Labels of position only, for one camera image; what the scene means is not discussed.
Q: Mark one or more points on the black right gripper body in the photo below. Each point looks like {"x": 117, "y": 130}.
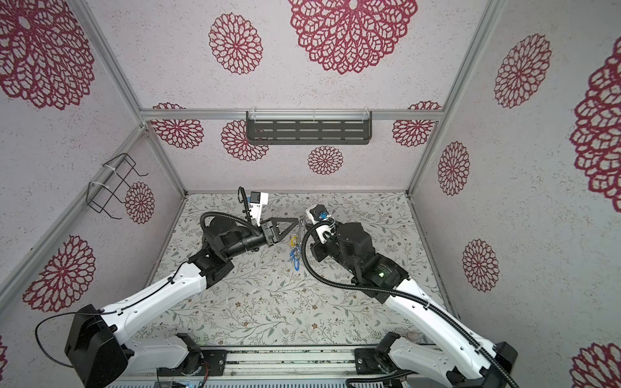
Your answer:
{"x": 323, "y": 250}

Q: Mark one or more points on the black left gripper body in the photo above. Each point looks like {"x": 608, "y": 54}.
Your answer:
{"x": 268, "y": 232}

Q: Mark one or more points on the blue key tag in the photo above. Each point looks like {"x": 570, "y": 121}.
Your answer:
{"x": 295, "y": 257}

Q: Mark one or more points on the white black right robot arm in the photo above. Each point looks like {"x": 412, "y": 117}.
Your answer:
{"x": 342, "y": 256}

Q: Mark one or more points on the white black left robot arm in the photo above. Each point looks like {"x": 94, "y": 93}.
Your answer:
{"x": 101, "y": 345}

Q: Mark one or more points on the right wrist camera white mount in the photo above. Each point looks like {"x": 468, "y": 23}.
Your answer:
{"x": 325, "y": 224}

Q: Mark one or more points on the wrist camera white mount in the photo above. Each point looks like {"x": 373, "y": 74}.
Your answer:
{"x": 253, "y": 204}
{"x": 325, "y": 224}

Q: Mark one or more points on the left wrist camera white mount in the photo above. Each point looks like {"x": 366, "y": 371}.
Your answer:
{"x": 253, "y": 204}

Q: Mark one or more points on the dark grey wall shelf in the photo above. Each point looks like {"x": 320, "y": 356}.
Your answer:
{"x": 309, "y": 129}

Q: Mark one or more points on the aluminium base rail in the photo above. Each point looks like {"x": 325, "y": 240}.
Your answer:
{"x": 281, "y": 366}

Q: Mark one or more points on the black wire wall rack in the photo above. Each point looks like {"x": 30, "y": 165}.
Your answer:
{"x": 100, "y": 194}

